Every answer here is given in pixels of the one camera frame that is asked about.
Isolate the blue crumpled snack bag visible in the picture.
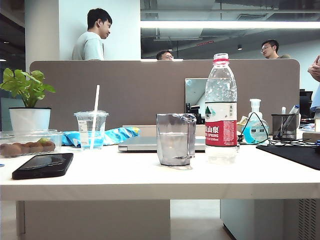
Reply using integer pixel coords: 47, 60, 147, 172
61, 126, 141, 147

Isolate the clear hand sanitizer pump bottle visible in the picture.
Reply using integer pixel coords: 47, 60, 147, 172
245, 98, 270, 145

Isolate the white pot with green plant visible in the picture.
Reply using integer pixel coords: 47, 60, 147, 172
0, 67, 57, 134

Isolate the dark haired man with glasses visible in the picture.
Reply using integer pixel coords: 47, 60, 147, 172
260, 39, 291, 60

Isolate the clear red label water bottle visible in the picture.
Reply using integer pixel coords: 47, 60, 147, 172
204, 52, 240, 165

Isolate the white desk side panel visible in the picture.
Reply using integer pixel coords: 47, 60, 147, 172
15, 199, 172, 240

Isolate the white marker blue cap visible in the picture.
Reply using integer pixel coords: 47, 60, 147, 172
287, 104, 301, 116

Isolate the clear plastic clamshell container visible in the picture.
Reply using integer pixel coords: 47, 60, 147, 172
0, 128, 65, 159

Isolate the white drinking straw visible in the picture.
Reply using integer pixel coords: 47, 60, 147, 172
89, 84, 101, 151

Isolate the black mesh pen holder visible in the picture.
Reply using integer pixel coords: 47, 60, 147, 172
270, 113, 300, 142

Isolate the person in blue shirt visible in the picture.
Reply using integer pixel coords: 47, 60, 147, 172
307, 54, 320, 119

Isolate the black mouse mat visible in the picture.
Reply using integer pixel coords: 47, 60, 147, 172
255, 144, 320, 172

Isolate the silver Dell laptop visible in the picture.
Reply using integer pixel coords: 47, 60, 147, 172
117, 135, 207, 154

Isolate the long white ceiling light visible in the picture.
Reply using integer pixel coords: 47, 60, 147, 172
139, 20, 320, 29

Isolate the clear faceted glass mug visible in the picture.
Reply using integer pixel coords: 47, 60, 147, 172
155, 112, 197, 168

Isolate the black smartphone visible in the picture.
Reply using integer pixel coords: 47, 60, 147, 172
11, 152, 75, 181

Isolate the man in pale grey shirt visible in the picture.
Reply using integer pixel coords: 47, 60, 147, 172
71, 7, 113, 61

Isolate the small desk mirror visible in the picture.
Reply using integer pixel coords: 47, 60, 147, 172
184, 77, 209, 125

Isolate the brown desk partition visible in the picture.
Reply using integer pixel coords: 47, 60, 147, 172
29, 58, 301, 133

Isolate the thin black desk cable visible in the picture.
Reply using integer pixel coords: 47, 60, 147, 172
236, 112, 316, 149

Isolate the seated man with glasses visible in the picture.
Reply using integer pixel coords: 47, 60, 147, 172
155, 49, 175, 61

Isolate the clear plastic lidded cup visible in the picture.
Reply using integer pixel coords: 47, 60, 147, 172
73, 110, 110, 151

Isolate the gold foil snack bag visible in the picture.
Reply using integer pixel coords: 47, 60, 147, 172
237, 115, 250, 127

